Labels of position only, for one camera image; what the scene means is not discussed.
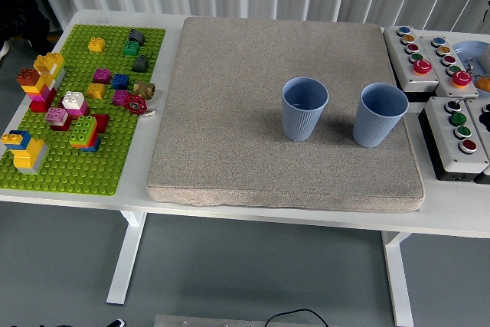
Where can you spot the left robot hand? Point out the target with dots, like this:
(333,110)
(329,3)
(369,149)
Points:
(119,323)

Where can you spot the blue ribbed cup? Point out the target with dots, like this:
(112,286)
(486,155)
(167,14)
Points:
(371,128)
(302,124)

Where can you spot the white table leg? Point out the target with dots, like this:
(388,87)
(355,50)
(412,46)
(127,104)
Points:
(398,285)
(126,258)

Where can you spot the small metal hardware pieces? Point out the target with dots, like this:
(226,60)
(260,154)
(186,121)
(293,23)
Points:
(471,63)

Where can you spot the orange round object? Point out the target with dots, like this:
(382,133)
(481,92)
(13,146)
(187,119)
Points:
(484,84)

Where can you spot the grey five-button control box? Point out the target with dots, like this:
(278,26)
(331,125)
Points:
(436,70)
(398,51)

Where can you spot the grey button box black knobs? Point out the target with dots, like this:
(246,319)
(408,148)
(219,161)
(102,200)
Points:
(476,112)

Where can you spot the grey four-button box black base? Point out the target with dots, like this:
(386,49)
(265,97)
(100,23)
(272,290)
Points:
(444,139)

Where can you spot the green studded baseplate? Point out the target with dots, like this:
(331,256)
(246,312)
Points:
(76,174)

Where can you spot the yellow blue grey brick stack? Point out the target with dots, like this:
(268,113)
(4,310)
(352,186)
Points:
(30,151)

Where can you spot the green orange blue brick stack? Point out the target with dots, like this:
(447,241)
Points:
(83,129)

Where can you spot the red building brick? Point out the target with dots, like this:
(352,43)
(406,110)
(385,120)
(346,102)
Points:
(102,122)

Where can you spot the white valve tag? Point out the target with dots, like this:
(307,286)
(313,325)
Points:
(150,112)

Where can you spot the pink dark red brick stack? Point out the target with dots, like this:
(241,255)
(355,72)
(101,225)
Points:
(56,115)

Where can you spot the brass valve red handwheel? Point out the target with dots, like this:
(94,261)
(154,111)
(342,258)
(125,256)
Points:
(134,104)

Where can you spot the magenta building brick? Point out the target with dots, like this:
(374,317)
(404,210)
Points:
(121,98)
(102,76)

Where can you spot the white pink brick stack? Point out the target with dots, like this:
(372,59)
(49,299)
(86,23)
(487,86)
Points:
(72,100)

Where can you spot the yellow building brick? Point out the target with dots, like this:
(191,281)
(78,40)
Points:
(95,91)
(97,45)

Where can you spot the grey-brown padded mat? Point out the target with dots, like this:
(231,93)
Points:
(229,112)

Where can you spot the blue building brick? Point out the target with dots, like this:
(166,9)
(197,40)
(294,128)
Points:
(120,82)

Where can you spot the grey sloped brick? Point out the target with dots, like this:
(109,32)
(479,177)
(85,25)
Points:
(141,64)

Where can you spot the brown yellow red brick tower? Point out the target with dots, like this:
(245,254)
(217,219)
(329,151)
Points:
(28,76)

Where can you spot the yellow white brick tower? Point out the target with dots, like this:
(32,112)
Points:
(48,62)

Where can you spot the green building brick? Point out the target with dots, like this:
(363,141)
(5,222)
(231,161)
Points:
(131,48)

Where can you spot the dark grey rounded brick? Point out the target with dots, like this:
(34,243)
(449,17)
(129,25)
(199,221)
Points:
(137,36)

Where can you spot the person in dark clothes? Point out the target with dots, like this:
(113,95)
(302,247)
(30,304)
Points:
(15,9)

